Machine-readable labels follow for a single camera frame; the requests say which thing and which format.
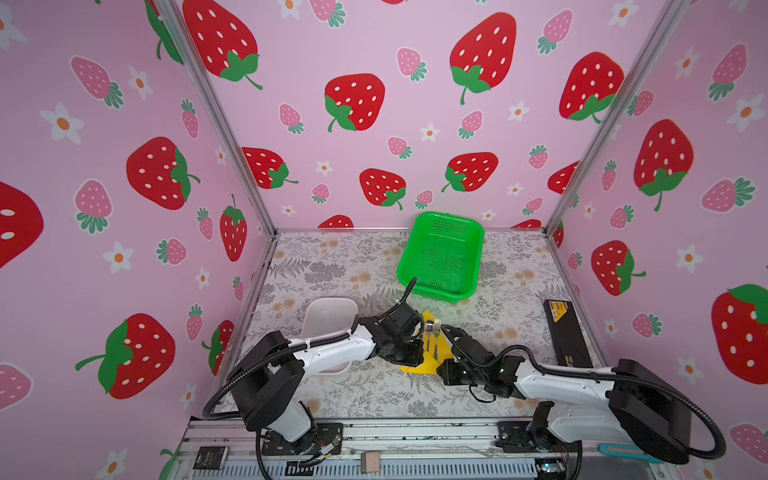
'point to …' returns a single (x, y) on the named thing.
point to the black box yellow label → (567, 333)
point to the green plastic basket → (444, 252)
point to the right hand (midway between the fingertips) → (434, 371)
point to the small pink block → (370, 463)
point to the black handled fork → (436, 329)
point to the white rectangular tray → (327, 315)
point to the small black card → (210, 457)
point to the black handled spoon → (429, 328)
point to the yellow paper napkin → (429, 365)
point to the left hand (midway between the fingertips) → (425, 361)
